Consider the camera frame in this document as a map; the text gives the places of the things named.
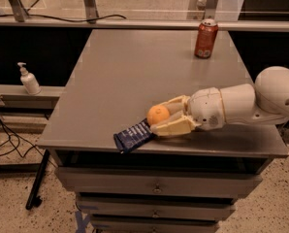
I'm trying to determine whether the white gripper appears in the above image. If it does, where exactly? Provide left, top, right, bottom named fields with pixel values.
left=150, top=87, right=225, bottom=137

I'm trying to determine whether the orange fruit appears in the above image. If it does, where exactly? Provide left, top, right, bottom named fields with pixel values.
left=146, top=105, right=170, bottom=125

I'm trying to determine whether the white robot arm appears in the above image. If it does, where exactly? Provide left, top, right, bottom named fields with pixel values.
left=150, top=66, right=289, bottom=137

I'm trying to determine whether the blue rxbar wrapper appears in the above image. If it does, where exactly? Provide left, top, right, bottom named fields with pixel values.
left=113, top=119, right=155, bottom=153

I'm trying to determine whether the grey drawer cabinet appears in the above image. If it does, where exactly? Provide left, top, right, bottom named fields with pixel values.
left=39, top=29, right=287, bottom=233

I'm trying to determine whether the red soda can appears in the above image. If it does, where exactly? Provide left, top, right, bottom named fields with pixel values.
left=194, top=18, right=218, bottom=58

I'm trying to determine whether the white pump soap bottle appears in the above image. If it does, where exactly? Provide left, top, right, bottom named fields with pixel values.
left=17, top=62, right=41, bottom=95

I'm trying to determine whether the black floor stand bar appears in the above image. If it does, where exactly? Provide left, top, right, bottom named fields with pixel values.
left=25, top=150, right=49, bottom=210

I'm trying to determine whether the black floor cable bundle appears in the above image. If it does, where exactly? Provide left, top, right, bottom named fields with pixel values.
left=0, top=94, right=58, bottom=168

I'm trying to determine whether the black cable on rail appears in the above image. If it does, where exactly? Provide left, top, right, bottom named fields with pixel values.
left=0, top=13, right=127, bottom=23

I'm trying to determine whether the metal frame rail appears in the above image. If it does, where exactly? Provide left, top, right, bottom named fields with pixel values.
left=0, top=0, right=289, bottom=33

